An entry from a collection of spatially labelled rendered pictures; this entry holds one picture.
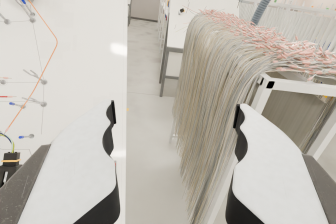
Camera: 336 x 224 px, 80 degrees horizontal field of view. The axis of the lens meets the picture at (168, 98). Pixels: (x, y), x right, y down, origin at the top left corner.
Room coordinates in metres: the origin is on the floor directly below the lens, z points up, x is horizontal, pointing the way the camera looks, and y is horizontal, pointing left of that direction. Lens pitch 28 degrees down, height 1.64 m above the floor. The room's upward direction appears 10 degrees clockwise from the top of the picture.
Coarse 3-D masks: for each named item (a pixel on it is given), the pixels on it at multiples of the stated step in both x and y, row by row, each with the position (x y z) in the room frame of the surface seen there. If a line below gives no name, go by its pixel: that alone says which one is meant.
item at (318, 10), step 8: (248, 0) 5.53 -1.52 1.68; (256, 0) 5.12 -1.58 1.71; (272, 0) 5.56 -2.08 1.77; (296, 0) 3.78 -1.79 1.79; (288, 8) 3.88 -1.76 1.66; (296, 8) 4.55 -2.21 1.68; (304, 8) 3.49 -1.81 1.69; (312, 8) 3.32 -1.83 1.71; (320, 8) 3.18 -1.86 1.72; (312, 128) 2.69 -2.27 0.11
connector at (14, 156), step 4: (8, 152) 0.38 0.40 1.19; (16, 152) 0.38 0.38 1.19; (4, 156) 0.36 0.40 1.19; (8, 156) 0.37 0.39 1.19; (12, 156) 0.37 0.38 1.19; (16, 156) 0.37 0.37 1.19; (4, 164) 0.35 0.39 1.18; (8, 164) 0.35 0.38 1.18; (12, 164) 0.36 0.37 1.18; (16, 164) 0.36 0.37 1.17
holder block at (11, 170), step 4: (20, 164) 0.37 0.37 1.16; (0, 168) 0.34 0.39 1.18; (4, 168) 0.34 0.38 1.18; (8, 168) 0.34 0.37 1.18; (12, 168) 0.35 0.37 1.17; (16, 168) 0.35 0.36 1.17; (0, 172) 0.33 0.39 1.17; (4, 172) 0.34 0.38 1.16; (8, 172) 0.34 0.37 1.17; (12, 172) 0.34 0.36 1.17; (0, 176) 0.33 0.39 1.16; (8, 176) 0.33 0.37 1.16; (0, 180) 0.32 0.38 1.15; (0, 184) 0.32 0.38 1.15
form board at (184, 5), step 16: (176, 0) 3.66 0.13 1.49; (192, 0) 3.73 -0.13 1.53; (208, 0) 3.80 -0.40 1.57; (224, 0) 3.87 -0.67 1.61; (176, 16) 3.48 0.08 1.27; (192, 16) 3.54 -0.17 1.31; (176, 32) 3.30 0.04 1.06; (176, 48) 3.09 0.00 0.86; (176, 64) 3.12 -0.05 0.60; (160, 80) 3.62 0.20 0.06; (160, 96) 3.07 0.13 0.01
